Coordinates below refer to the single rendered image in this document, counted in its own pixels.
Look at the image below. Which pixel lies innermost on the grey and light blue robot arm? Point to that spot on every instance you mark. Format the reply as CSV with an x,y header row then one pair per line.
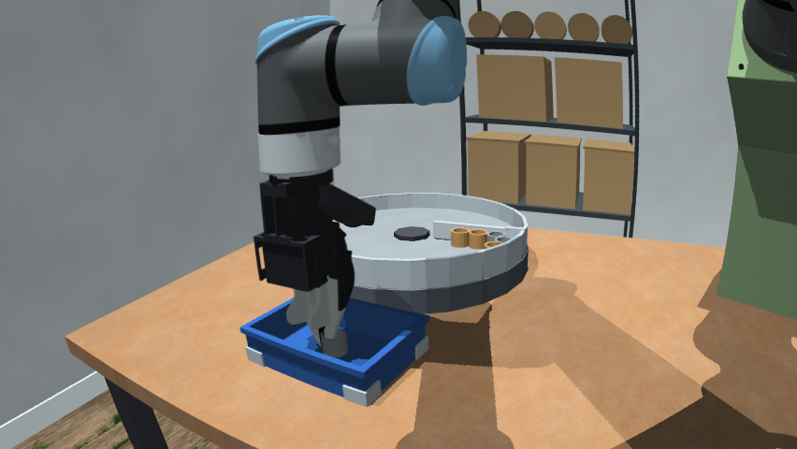
x,y
308,68

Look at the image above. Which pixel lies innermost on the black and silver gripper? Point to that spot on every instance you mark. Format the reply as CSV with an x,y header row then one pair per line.
x,y
305,265

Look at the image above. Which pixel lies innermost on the blue open crate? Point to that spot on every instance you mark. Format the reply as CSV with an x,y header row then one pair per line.
x,y
371,329

